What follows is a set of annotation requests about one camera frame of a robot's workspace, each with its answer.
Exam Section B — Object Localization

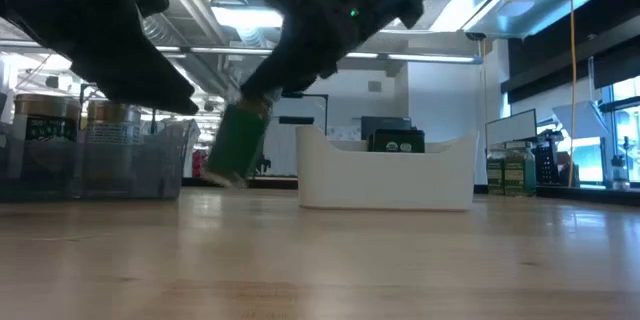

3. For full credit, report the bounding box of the tan-lid jar white label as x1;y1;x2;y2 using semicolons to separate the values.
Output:
83;100;145;184

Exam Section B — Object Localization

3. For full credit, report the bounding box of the red object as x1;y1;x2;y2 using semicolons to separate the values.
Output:
191;149;209;180

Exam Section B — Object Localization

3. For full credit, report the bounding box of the black spice tin green label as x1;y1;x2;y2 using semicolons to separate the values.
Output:
367;128;427;154

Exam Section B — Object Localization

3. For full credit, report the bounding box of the white angled panel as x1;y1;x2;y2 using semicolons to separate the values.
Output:
552;101;610;140

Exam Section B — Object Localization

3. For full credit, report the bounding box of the black computer monitor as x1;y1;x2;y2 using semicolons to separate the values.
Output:
360;116;414;132

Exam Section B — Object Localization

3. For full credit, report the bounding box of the small clear bottle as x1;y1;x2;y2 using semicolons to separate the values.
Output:
611;153;631;192

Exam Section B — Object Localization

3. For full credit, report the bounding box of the black aluminium table frame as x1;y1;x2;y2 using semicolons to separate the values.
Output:
182;176;640;207

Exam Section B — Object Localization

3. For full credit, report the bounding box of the white cloth cover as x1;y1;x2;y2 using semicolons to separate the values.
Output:
179;118;204;180

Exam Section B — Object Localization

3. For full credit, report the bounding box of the black mesh cart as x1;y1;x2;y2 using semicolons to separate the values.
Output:
532;132;560;187

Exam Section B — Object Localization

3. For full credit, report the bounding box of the black gantry frame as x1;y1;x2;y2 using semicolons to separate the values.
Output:
279;90;330;136

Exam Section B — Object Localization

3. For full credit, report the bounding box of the grey translucent plastic bin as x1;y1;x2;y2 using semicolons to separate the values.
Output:
0;118;185;202

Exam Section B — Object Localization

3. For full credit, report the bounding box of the tan-lid jar black label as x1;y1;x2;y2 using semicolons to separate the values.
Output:
10;92;83;184

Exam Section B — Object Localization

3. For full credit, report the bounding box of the long ceiling light strip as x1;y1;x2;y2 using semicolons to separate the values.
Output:
152;44;484;65

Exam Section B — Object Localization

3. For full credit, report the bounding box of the white plastic bin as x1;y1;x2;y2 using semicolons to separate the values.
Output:
294;125;480;212

